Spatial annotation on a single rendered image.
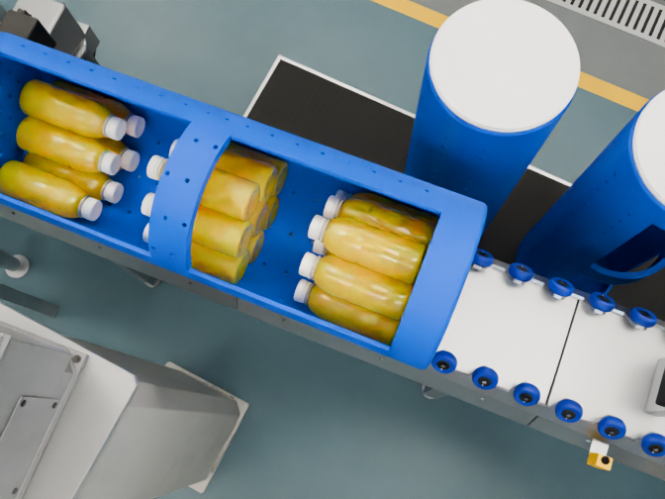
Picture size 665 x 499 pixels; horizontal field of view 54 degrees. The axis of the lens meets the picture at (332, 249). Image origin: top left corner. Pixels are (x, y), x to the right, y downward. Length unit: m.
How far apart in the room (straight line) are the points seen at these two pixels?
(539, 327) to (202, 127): 0.69
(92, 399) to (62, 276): 1.37
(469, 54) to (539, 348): 0.55
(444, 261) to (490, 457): 1.31
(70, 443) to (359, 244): 0.51
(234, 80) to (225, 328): 0.90
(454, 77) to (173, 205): 0.58
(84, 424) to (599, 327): 0.89
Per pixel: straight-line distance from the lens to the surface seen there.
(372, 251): 1.00
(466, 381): 1.23
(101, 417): 1.05
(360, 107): 2.23
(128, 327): 2.28
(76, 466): 1.07
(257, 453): 2.16
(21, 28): 1.52
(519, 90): 1.28
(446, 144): 1.35
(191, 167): 1.00
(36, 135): 1.28
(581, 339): 1.28
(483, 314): 1.25
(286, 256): 1.22
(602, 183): 1.42
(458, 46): 1.31
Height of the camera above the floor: 2.13
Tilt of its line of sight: 75 degrees down
